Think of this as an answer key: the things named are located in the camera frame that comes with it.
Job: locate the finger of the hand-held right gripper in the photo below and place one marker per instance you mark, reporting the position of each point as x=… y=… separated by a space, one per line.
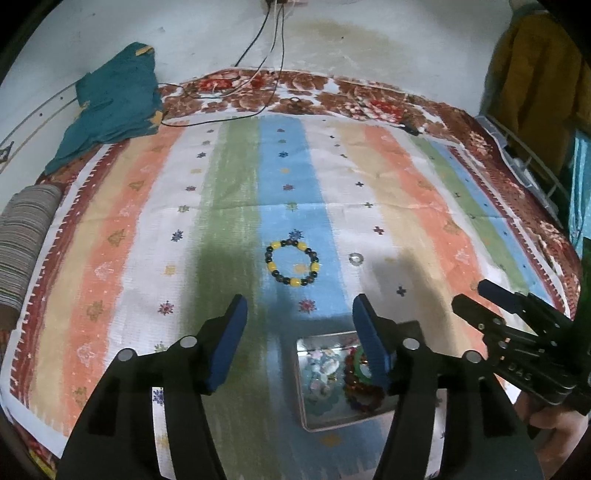
x=501 y=297
x=471 y=313

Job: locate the mustard yellow hanging cloth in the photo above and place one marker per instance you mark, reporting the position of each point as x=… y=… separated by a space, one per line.
x=531 y=83

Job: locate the silver metal tin box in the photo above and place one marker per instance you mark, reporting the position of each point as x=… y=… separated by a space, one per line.
x=323 y=410

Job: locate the green bangle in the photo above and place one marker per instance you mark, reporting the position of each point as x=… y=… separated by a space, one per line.
x=358 y=364

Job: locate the striped grey pillow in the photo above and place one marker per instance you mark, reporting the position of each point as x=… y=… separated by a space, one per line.
x=23 y=240

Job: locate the brown floral blanket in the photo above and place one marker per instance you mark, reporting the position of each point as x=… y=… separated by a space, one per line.
x=351 y=101

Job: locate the striped woven mat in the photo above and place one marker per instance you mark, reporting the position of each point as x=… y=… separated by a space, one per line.
x=161 y=230

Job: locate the small black device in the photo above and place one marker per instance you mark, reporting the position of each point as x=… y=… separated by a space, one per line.
x=408 y=127

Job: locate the white plastic crate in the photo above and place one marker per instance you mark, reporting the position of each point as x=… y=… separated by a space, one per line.
x=512 y=157

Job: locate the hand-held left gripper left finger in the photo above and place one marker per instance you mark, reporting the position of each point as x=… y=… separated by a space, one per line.
x=226 y=350

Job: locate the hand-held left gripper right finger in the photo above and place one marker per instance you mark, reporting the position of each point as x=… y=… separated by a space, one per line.
x=371 y=346

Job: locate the teal cloth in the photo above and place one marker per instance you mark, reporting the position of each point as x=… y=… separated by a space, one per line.
x=115 y=101

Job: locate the teal hanging fabric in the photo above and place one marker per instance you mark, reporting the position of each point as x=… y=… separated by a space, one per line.
x=581 y=184

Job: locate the person's right hand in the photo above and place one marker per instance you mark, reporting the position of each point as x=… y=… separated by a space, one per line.
x=558 y=429

